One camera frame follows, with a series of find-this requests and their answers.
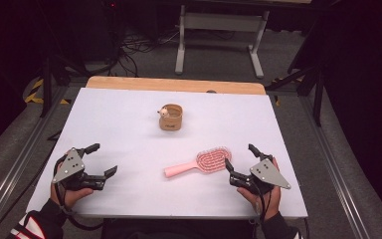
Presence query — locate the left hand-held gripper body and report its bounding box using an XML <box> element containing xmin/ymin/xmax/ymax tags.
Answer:
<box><xmin>52</xmin><ymin>147</ymin><xmax>108</xmax><ymax>192</ymax></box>

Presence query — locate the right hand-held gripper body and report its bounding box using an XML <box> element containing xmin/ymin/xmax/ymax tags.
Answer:
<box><xmin>229</xmin><ymin>153</ymin><xmax>292</xmax><ymax>196</ymax></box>

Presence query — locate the pink hairbrush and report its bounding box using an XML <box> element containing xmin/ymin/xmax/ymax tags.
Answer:
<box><xmin>163</xmin><ymin>146</ymin><xmax>233</xmax><ymax>179</ymax></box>

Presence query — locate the tan round holder cup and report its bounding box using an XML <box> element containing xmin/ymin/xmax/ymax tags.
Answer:
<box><xmin>156</xmin><ymin>103</ymin><xmax>184</xmax><ymax>131</ymax></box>

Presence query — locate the person's right hand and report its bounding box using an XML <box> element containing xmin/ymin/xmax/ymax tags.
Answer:
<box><xmin>236</xmin><ymin>156</ymin><xmax>283</xmax><ymax>222</ymax></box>

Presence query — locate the person's left hand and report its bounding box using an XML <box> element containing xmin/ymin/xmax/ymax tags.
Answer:
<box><xmin>50</xmin><ymin>149</ymin><xmax>95</xmax><ymax>209</ymax></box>

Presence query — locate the yellow black hazard tape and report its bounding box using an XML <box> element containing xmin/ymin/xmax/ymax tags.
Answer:
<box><xmin>24</xmin><ymin>77</ymin><xmax>72</xmax><ymax>106</ymax></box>
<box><xmin>271</xmin><ymin>77</ymin><xmax>305</xmax><ymax>108</ymax></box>

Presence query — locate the black metal stand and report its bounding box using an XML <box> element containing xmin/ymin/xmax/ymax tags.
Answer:
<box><xmin>266</xmin><ymin>63</ymin><xmax>326</xmax><ymax>127</ymax></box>
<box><xmin>39</xmin><ymin>54</ymin><xmax>93</xmax><ymax>119</ymax></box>

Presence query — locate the person's dark lap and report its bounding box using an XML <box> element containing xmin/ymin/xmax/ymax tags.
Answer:
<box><xmin>100</xmin><ymin>217</ymin><xmax>264</xmax><ymax>239</ymax></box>

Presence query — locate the wooden table edge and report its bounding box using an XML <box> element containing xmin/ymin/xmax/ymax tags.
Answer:
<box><xmin>86</xmin><ymin>75</ymin><xmax>268</xmax><ymax>97</ymax></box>

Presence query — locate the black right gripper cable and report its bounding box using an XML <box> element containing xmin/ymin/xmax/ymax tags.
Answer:
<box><xmin>254</xmin><ymin>185</ymin><xmax>273</xmax><ymax>224</ymax></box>

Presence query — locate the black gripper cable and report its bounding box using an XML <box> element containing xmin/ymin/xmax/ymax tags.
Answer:
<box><xmin>254</xmin><ymin>185</ymin><xmax>273</xmax><ymax>224</ymax></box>
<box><xmin>52</xmin><ymin>154</ymin><xmax>105</xmax><ymax>232</ymax></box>

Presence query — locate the aluminium floor rail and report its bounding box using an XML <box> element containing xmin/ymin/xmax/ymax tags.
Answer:
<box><xmin>298</xmin><ymin>95</ymin><xmax>376</xmax><ymax>239</ymax></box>
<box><xmin>0</xmin><ymin>85</ymin><xmax>72</xmax><ymax>239</ymax></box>

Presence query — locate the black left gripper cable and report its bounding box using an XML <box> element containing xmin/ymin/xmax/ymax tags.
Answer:
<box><xmin>52</xmin><ymin>154</ymin><xmax>105</xmax><ymax>232</ymax></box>

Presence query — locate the tangle of black floor cables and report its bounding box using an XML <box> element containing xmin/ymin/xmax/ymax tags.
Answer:
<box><xmin>110</xmin><ymin>28</ymin><xmax>237</xmax><ymax>78</ymax></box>

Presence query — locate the grey metal stand frame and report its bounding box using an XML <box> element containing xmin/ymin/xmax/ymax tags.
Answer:
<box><xmin>174</xmin><ymin>4</ymin><xmax>271</xmax><ymax>80</ymax></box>

